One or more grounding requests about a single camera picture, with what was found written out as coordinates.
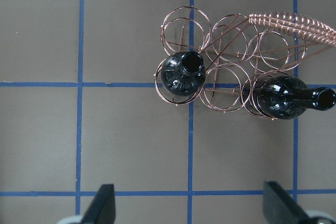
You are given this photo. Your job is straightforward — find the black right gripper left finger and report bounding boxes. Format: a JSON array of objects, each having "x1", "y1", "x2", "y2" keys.
[{"x1": 80, "y1": 184, "x2": 116, "y2": 224}]

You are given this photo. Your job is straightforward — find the dark bottle under basket handle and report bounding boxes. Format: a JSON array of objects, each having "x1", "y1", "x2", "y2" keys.
[{"x1": 253, "y1": 76, "x2": 335, "y2": 120}]

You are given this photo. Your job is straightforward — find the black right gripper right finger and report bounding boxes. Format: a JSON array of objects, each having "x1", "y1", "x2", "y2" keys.
[{"x1": 263, "y1": 181, "x2": 310, "y2": 224}]

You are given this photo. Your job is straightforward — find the copper wire wine basket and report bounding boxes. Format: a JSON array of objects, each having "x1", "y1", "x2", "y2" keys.
[{"x1": 153, "y1": 6, "x2": 335, "y2": 120}]

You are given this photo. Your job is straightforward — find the dark bottle at basket end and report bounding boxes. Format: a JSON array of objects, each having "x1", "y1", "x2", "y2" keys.
[{"x1": 161, "y1": 51, "x2": 206, "y2": 97}]

